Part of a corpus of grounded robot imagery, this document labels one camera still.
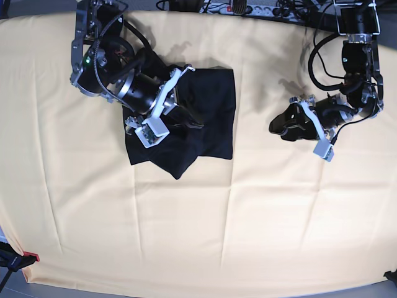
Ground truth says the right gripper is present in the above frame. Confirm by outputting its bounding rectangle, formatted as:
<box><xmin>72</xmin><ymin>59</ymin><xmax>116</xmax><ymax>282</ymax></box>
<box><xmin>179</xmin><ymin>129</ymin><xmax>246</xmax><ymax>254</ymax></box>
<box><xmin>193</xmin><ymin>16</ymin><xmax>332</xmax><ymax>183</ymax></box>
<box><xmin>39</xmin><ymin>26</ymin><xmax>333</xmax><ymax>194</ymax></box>
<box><xmin>111</xmin><ymin>70</ymin><xmax>204</xmax><ymax>129</ymax></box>

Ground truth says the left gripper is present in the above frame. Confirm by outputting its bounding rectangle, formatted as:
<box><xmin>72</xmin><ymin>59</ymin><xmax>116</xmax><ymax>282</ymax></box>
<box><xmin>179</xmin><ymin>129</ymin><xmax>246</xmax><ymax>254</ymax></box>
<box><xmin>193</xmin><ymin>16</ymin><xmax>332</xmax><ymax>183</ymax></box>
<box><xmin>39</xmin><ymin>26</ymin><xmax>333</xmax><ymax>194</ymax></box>
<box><xmin>269</xmin><ymin>94</ymin><xmax>354</xmax><ymax>142</ymax></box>

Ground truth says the dark navy T-shirt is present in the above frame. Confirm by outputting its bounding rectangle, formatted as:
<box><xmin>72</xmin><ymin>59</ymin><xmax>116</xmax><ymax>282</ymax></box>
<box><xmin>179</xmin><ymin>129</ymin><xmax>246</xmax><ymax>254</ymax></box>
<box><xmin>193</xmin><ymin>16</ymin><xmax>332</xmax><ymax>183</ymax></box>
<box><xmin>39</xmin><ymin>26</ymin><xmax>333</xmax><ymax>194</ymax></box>
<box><xmin>125</xmin><ymin>66</ymin><xmax>236</xmax><ymax>179</ymax></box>

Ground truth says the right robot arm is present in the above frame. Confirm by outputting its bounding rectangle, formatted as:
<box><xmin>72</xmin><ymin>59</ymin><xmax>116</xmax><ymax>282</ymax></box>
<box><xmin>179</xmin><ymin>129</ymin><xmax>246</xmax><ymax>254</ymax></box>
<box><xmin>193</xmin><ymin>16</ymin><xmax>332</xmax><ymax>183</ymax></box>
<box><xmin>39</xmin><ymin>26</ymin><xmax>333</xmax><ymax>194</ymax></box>
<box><xmin>70</xmin><ymin>1</ymin><xmax>204</xmax><ymax>147</ymax></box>

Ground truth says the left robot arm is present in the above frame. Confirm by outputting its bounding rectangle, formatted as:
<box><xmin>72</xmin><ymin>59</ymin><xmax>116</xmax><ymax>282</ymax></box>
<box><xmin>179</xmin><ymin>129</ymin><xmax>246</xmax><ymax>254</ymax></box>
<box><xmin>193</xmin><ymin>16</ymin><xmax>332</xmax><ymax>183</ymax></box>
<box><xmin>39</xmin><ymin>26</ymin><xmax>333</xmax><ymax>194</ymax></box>
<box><xmin>269</xmin><ymin>1</ymin><xmax>384</xmax><ymax>145</ymax></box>

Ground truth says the yellow table cloth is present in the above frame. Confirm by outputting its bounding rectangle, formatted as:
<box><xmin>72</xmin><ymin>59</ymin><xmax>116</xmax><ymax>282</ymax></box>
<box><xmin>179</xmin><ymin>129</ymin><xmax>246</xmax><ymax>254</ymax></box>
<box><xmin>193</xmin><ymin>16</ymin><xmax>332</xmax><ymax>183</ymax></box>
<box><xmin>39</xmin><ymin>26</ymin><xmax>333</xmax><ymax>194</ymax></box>
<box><xmin>1</xmin><ymin>11</ymin><xmax>396</xmax><ymax>297</ymax></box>

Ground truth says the white power strip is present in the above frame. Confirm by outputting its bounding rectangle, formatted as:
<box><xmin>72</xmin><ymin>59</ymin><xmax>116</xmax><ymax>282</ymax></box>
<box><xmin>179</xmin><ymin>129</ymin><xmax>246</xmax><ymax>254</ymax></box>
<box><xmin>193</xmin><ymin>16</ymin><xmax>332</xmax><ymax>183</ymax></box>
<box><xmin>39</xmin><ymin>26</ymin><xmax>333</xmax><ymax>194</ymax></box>
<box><xmin>199</xmin><ymin>1</ymin><xmax>310</xmax><ymax>22</ymax></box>

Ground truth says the black corner object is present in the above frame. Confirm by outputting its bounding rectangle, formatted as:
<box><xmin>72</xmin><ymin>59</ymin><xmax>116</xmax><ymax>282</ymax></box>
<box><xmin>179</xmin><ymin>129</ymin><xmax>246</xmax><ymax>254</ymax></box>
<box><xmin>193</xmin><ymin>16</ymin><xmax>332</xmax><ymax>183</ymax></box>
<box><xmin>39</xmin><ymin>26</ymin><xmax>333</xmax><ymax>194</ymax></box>
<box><xmin>383</xmin><ymin>270</ymin><xmax>397</xmax><ymax>286</ymax></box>

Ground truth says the red black table clamp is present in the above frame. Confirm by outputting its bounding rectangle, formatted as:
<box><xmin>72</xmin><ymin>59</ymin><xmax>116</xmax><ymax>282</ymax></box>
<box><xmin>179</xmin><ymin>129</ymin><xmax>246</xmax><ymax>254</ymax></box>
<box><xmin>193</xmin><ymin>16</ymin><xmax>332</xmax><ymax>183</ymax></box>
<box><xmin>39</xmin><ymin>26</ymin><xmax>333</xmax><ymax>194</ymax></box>
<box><xmin>1</xmin><ymin>242</ymin><xmax>40</xmax><ymax>273</ymax></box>

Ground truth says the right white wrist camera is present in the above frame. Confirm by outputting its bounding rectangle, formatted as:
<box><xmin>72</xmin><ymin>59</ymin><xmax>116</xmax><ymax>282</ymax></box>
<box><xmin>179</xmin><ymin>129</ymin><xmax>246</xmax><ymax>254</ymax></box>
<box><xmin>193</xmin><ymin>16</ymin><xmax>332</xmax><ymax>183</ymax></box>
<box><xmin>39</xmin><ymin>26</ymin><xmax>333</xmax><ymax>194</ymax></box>
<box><xmin>135</xmin><ymin>118</ymin><xmax>170</xmax><ymax>148</ymax></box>

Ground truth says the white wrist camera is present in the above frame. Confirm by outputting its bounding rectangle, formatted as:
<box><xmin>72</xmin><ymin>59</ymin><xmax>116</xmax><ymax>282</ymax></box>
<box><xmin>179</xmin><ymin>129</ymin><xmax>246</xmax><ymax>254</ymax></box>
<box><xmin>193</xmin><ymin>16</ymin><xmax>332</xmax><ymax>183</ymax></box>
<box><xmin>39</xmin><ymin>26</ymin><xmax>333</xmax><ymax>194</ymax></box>
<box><xmin>313</xmin><ymin>139</ymin><xmax>334</xmax><ymax>162</ymax></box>
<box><xmin>135</xmin><ymin>118</ymin><xmax>170</xmax><ymax>148</ymax></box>

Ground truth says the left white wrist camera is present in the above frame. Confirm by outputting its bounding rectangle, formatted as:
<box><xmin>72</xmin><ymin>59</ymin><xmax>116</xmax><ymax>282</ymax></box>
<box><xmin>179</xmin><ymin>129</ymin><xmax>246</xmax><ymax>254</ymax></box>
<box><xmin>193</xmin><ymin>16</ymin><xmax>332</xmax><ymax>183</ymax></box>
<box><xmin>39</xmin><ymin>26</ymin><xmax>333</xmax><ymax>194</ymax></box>
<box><xmin>313</xmin><ymin>139</ymin><xmax>334</xmax><ymax>162</ymax></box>

